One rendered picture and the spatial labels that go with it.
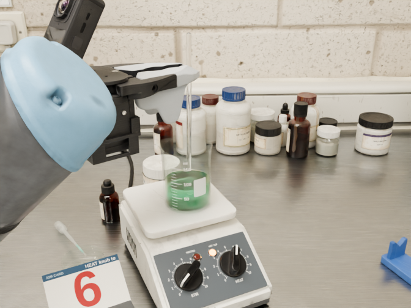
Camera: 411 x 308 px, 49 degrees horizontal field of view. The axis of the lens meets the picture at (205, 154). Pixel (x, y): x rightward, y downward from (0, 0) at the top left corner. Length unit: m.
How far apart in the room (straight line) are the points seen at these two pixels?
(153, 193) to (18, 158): 0.36
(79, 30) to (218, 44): 0.63
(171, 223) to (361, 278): 0.25
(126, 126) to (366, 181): 0.52
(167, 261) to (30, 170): 0.29
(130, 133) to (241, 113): 0.45
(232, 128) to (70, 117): 0.66
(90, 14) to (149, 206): 0.26
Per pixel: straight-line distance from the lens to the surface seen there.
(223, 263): 0.54
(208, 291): 0.53
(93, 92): 0.28
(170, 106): 0.50
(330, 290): 0.60
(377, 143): 0.96
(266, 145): 0.92
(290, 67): 1.06
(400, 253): 0.66
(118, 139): 0.46
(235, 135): 0.90
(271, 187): 0.81
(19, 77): 0.26
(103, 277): 0.57
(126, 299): 0.57
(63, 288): 0.57
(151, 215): 0.56
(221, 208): 0.57
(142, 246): 0.55
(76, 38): 0.43
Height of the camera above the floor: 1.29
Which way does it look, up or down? 25 degrees down
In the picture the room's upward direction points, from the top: 1 degrees counter-clockwise
